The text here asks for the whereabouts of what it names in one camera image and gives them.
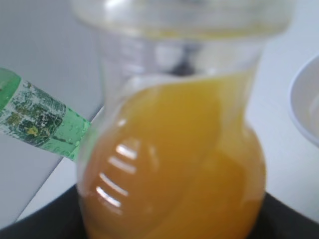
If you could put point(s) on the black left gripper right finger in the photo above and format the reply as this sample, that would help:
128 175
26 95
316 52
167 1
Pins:
278 221

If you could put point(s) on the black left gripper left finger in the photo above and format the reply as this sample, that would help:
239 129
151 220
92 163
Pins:
60 219

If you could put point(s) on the NFC orange juice bottle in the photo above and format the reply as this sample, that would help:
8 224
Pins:
172 156

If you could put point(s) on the yellow paper cup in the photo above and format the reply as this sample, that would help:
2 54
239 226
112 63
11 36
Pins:
303 100

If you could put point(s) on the green plastic soda bottle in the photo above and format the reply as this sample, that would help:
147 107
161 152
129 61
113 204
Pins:
31 115

